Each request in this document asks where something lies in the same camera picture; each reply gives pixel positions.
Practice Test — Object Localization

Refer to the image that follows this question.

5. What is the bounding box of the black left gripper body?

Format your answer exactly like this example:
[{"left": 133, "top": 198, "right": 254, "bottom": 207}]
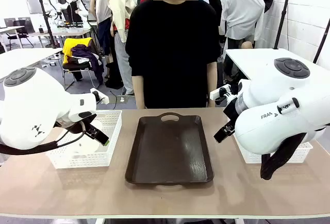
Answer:
[{"left": 55, "top": 119, "right": 86, "bottom": 135}]

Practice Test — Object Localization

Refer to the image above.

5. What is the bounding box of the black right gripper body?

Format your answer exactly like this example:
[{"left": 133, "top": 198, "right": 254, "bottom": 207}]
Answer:
[{"left": 223, "top": 99, "right": 240, "bottom": 127}]

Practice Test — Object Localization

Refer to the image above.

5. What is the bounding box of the translucent white Erlenmeyer flask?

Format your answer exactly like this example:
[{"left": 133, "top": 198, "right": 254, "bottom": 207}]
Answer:
[{"left": 69, "top": 119, "right": 104, "bottom": 156}]

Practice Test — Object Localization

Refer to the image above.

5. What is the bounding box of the person's left forearm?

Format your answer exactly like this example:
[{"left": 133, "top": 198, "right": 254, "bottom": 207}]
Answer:
[{"left": 206, "top": 61, "right": 219, "bottom": 108}]

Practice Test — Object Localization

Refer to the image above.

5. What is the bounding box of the person's right forearm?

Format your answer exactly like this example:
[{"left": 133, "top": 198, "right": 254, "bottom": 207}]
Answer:
[{"left": 132, "top": 75, "right": 146, "bottom": 110}]

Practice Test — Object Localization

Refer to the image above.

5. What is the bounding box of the white perforated plastic basket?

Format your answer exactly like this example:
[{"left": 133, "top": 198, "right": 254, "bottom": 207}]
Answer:
[
  {"left": 233, "top": 131, "right": 314, "bottom": 164},
  {"left": 45, "top": 110, "right": 123, "bottom": 169}
]

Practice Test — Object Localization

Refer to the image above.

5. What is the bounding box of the grey floor socket plate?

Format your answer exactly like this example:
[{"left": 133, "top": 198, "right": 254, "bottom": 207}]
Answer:
[{"left": 101, "top": 94, "right": 129, "bottom": 105}]

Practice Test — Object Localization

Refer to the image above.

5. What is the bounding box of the white desk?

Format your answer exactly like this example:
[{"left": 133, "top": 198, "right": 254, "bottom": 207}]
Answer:
[
  {"left": 224, "top": 48, "right": 320, "bottom": 80},
  {"left": 0, "top": 47, "right": 64, "bottom": 80}
]

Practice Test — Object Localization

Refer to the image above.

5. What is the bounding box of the dark brown plastic tray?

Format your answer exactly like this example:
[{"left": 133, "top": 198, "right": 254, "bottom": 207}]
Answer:
[{"left": 125, "top": 112, "right": 215, "bottom": 185}]

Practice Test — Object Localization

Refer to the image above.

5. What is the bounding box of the black metal chair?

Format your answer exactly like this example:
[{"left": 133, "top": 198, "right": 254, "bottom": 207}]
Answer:
[{"left": 62, "top": 61, "right": 100, "bottom": 90}]

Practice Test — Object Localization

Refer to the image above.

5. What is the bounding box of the purple garment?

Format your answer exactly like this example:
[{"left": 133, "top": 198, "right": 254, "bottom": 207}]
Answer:
[{"left": 71, "top": 44, "right": 104, "bottom": 84}]

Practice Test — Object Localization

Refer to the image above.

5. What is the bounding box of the yellow garment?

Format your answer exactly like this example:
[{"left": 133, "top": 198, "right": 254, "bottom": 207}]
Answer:
[{"left": 62, "top": 37, "right": 93, "bottom": 65}]

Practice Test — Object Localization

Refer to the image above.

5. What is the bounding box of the person in black sweater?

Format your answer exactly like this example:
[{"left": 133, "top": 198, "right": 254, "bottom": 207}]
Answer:
[{"left": 125, "top": 0, "right": 221, "bottom": 109}]

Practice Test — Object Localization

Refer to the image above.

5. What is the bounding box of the glass top table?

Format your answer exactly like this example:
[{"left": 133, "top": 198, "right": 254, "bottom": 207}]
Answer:
[{"left": 25, "top": 25, "right": 91, "bottom": 47}]

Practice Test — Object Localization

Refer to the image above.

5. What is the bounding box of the mannequin in white shirt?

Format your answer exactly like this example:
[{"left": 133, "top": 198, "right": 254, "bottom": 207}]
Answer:
[{"left": 220, "top": 0, "right": 266, "bottom": 49}]

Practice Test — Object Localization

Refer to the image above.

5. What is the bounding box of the black tripod stand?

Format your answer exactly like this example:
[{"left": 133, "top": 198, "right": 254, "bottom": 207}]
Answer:
[
  {"left": 312, "top": 18, "right": 330, "bottom": 64},
  {"left": 273, "top": 0, "right": 294, "bottom": 50},
  {"left": 36, "top": 0, "right": 59, "bottom": 49}
]

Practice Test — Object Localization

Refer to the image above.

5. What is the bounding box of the mannequin in dark coat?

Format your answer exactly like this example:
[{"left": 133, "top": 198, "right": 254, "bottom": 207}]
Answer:
[{"left": 198, "top": 0, "right": 223, "bottom": 38}]

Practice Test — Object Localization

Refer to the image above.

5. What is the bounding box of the black office chair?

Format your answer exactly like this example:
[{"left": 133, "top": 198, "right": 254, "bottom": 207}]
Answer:
[{"left": 4, "top": 17, "right": 35, "bottom": 49}]

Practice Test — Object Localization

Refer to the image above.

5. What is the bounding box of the background person in mask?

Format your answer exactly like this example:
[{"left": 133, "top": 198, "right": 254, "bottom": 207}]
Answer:
[{"left": 76, "top": 0, "right": 91, "bottom": 21}]

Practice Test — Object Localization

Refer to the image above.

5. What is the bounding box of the mannequin in white tank top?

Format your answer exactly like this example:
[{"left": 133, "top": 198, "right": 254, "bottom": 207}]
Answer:
[{"left": 90, "top": 0, "right": 113, "bottom": 57}]

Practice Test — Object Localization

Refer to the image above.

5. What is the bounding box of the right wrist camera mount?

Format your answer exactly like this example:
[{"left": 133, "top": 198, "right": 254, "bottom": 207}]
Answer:
[{"left": 210, "top": 83, "right": 234, "bottom": 106}]

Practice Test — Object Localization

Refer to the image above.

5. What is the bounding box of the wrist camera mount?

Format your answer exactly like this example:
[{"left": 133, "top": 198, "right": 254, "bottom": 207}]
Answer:
[
  {"left": 90, "top": 88, "right": 109, "bottom": 106},
  {"left": 210, "top": 83, "right": 234, "bottom": 106}
]

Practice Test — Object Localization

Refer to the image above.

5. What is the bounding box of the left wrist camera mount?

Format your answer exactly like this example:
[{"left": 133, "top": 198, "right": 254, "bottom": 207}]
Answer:
[{"left": 90, "top": 88, "right": 109, "bottom": 106}]

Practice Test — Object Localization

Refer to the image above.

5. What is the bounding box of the left arm black cable sleeve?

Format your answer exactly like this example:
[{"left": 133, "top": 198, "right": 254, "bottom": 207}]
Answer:
[{"left": 0, "top": 120, "right": 87, "bottom": 156}]

